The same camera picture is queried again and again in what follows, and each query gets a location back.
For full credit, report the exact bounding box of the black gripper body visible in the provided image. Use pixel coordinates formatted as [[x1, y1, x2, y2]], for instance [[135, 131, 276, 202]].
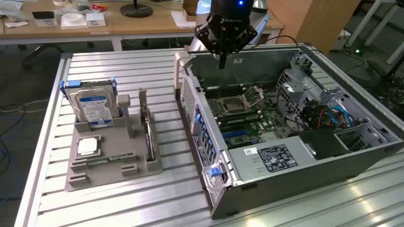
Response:
[[207, 0, 254, 55]]

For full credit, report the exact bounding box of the graphics card with metal bracket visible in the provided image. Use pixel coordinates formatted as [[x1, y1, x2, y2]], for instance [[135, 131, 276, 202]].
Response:
[[138, 87, 158, 164]]

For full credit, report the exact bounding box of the white paper stack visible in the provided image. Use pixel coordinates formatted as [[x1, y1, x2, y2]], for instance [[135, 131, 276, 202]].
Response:
[[171, 10, 198, 28]]

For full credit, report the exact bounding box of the brown cardboard box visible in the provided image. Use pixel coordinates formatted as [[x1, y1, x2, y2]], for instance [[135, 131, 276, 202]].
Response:
[[182, 0, 200, 17]]

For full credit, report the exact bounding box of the wooden desk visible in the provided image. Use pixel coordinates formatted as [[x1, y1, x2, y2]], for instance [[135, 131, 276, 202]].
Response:
[[0, 0, 286, 45]]

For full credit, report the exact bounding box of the wooden cabinet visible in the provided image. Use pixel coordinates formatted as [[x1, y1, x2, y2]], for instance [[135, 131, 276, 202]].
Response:
[[268, 0, 363, 54]]

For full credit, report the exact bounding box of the black round lamp base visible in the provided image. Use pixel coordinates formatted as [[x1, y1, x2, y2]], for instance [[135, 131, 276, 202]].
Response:
[[119, 0, 154, 17]]

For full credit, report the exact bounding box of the metal socket cover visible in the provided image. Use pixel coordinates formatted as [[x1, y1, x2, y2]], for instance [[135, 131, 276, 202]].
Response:
[[242, 86, 264, 106]]

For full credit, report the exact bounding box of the metal disk bay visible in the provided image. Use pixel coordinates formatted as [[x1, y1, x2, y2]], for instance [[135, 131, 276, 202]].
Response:
[[274, 68, 342, 128]]

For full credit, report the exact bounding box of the CPU socket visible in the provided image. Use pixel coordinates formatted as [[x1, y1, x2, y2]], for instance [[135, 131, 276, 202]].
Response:
[[223, 96, 246, 114]]

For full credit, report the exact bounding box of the white cube box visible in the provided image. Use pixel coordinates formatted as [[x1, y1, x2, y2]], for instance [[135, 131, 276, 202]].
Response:
[[86, 12, 106, 28]]

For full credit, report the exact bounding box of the green motherboard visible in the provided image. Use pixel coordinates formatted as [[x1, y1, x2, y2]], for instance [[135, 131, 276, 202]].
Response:
[[202, 82, 304, 147]]

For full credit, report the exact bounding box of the installed RAM stick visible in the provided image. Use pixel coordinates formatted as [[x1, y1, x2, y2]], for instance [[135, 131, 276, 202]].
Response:
[[219, 117, 263, 126]]

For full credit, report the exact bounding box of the white flat box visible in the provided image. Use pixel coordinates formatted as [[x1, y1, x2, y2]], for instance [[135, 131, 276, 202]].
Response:
[[60, 18, 88, 30]]

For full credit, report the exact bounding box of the blue expansion slot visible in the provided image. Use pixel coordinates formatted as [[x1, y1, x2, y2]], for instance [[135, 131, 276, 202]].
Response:
[[222, 130, 248, 139]]

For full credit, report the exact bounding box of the white tape roll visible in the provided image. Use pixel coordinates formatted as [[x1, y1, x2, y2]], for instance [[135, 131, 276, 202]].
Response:
[[62, 13, 83, 22]]

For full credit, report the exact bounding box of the hard disk in blue carrier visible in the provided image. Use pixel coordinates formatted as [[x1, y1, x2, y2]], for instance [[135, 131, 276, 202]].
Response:
[[59, 77, 119, 130]]

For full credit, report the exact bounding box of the white box with black lid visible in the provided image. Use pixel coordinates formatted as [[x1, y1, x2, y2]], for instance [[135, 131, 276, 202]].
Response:
[[31, 11, 59, 27]]

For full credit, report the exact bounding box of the black office chair base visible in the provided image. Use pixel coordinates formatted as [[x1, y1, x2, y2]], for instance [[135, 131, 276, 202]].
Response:
[[20, 44, 66, 70]]

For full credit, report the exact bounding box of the black plastic air shroud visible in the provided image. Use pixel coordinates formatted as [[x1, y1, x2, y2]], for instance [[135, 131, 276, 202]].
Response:
[[299, 129, 347, 159]]

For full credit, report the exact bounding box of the grey power supply unit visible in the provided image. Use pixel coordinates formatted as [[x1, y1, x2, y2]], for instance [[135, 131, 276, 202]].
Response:
[[227, 136, 316, 183]]

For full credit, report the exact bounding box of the silver CPU chip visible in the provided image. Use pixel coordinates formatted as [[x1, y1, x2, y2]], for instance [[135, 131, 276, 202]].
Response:
[[78, 139, 99, 157]]

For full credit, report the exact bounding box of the green RAM stick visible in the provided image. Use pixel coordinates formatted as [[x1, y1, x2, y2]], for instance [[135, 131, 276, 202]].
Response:
[[87, 153, 131, 165]]

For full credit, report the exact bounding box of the clear plastic bag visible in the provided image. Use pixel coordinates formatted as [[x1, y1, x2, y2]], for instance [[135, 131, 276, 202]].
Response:
[[0, 0, 26, 22]]

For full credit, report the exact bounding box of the open grey PC case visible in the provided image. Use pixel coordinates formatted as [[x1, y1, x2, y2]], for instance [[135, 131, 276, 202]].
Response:
[[174, 42, 404, 220]]

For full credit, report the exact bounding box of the grey plastic parts rack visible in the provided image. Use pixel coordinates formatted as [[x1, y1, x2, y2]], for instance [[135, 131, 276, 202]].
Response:
[[64, 94, 164, 192]]

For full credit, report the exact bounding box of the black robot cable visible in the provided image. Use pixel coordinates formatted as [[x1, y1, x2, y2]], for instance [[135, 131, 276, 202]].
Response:
[[258, 35, 300, 49]]

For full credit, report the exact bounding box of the white desk frame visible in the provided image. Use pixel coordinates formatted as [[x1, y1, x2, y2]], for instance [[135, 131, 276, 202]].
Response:
[[347, 0, 404, 64]]

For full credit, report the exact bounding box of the blue data wire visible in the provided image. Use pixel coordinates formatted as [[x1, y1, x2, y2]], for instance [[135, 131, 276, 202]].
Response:
[[328, 106, 354, 130]]

